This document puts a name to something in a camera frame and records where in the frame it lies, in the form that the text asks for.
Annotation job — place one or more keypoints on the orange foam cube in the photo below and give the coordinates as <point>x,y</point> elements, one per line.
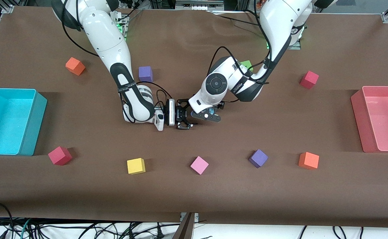
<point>308,160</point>
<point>75,66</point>

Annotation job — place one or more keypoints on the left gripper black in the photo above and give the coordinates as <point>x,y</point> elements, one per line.
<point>220,106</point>

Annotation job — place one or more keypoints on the small silver bracket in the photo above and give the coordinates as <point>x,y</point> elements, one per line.
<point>195,216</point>

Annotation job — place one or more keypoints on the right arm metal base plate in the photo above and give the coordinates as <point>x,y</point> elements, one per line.
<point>124,26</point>

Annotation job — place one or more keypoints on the orange red background items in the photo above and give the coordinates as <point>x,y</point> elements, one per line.
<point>261,3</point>

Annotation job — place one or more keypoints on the pink plastic bin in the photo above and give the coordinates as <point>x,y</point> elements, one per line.
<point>386,122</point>

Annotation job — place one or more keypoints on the yellow foam cube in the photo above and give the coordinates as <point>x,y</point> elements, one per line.
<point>136,166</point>

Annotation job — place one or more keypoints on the purple foam cube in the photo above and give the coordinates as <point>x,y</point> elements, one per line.
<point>145,73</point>
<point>258,158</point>

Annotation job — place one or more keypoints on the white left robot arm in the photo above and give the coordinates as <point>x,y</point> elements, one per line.
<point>280,20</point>

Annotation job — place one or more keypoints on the brown table cover sheet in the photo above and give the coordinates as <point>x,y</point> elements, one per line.
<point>194,192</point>

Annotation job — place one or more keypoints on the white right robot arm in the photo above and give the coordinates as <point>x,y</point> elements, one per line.
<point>104,33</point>

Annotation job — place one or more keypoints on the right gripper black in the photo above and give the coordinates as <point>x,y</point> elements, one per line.
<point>180,115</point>

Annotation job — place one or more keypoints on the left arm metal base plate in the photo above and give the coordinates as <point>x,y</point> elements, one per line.
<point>296,47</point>

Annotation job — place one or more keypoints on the dark frame post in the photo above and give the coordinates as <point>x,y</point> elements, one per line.
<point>184,230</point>

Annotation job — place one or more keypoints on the grey power strip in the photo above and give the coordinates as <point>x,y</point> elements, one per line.
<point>199,5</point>

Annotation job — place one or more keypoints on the cyan plastic bin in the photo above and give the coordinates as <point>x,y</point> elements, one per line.
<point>5,126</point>

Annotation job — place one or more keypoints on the pink foam cube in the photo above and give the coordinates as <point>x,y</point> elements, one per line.
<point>199,165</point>

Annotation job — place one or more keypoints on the green foam cube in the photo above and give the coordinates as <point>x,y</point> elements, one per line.
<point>248,63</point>

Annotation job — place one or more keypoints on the red foam cube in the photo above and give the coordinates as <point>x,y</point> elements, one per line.
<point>309,79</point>
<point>60,155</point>

